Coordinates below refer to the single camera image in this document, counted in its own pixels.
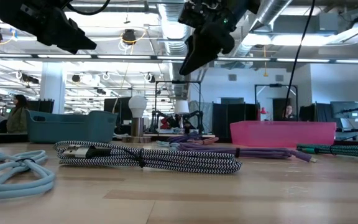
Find pink braided cable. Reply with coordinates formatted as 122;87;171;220
194;137;220;146

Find black white zigzag braided cable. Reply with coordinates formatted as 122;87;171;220
53;140;243;175

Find teal black braided cable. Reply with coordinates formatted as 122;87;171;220
296;143;358;159

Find white square pillar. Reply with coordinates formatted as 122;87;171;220
39;62;65;114

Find black camera cable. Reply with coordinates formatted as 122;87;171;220
65;0;111;16
283;0;316;121

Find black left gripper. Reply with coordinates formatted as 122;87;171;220
0;0;98;55

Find black right camera cable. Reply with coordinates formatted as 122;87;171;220
283;0;316;121

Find white shade table lamp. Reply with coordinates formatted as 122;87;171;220
173;100;190;133

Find grey monitor screen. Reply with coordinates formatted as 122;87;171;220
330;101;358;121

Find dark purple cable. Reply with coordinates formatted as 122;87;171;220
168;132;203;144

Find black metal frame stand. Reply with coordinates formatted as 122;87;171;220
154;80;202;134
254;83;299;122

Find black monitor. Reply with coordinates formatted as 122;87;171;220
103;97;133;135

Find black left camera cable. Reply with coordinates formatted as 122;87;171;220
65;0;111;16

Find black background robot arms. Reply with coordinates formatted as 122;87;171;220
144;110;204;134

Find purple braided USB cable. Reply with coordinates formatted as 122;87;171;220
177;142;318;164

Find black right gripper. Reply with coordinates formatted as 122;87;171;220
178;0;250;76

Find silver ventilation duct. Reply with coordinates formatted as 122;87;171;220
157;0;192;100
231;0;293;63

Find teal plastic bin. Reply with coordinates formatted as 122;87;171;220
25;109;118;144

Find dark curtain panel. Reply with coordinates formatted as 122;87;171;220
298;103;332;123

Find black background desk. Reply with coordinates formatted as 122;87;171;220
0;133;29;144

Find yellow hanging cord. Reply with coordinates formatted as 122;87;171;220
262;45;269;78

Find light blue USB cable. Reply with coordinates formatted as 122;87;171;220
0;150;56;202

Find pink plastic bin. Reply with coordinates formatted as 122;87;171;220
229;121;337;149

